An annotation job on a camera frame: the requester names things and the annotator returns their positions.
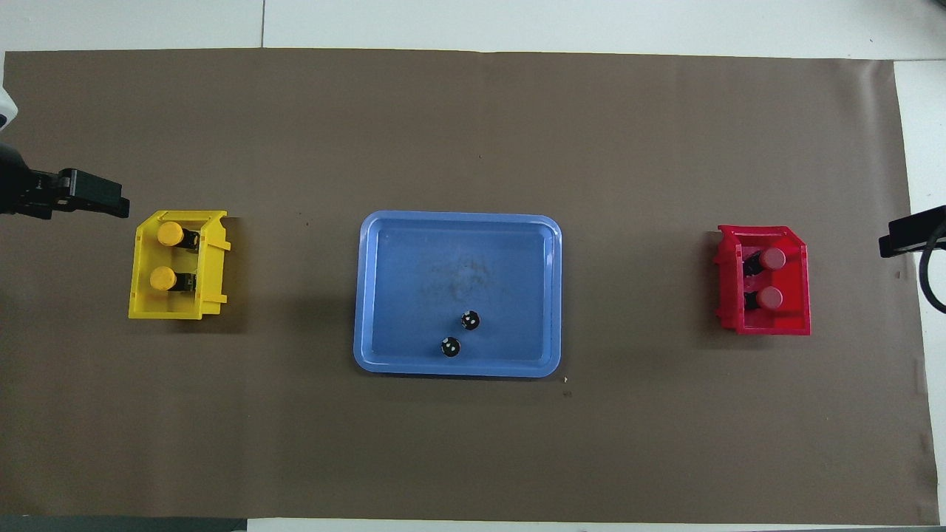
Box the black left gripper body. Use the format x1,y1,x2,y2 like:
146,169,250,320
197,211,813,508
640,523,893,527
0,144,61,219

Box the yellow push button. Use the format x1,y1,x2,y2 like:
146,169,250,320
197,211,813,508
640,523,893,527
157,221,201,250
149,266,196,293

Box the red push button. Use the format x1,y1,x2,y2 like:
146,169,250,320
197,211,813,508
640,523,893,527
742,247,787,276
743,286,784,312

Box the yellow plastic bin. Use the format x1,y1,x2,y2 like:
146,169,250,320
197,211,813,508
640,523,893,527
129,211,231,321

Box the red plastic bin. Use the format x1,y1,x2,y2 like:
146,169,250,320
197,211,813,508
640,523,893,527
714,225,812,336

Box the brown paper table mat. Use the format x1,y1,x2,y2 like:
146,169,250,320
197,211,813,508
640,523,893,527
0,49,939,525

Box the blue plastic tray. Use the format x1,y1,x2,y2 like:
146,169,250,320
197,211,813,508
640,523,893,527
353,211,563,379

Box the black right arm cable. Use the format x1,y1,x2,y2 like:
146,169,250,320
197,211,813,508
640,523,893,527
918,220,946,316

